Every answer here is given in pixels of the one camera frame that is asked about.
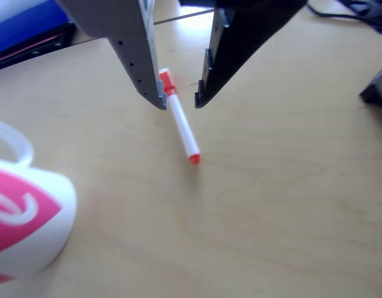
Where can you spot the white marker pen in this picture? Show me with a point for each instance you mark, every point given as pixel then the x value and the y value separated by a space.
pixel 183 130

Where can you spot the blue binder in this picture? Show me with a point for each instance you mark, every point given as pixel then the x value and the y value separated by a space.
pixel 26 29

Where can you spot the grey metal stand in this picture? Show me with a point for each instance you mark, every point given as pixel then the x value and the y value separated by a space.
pixel 378 88

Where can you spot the white mug with red hearts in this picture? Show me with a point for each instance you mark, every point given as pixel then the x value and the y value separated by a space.
pixel 38 248

